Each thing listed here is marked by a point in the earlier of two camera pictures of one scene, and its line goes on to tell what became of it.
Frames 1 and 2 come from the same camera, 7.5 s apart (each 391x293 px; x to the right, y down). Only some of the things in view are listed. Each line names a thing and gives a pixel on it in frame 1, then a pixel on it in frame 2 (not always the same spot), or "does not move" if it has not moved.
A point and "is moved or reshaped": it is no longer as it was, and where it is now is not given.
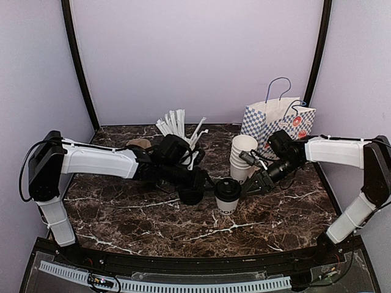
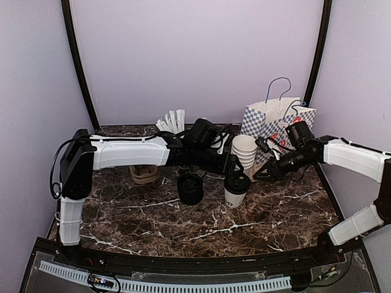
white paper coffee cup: (226, 207) → (234, 200)
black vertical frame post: (320, 50) does not move
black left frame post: (69, 25) does not move
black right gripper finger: (250, 180) → (269, 165)
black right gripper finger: (257, 191) → (263, 177)
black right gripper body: (267, 181) → (281, 172)
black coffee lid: (227, 190) is moved or reshaped
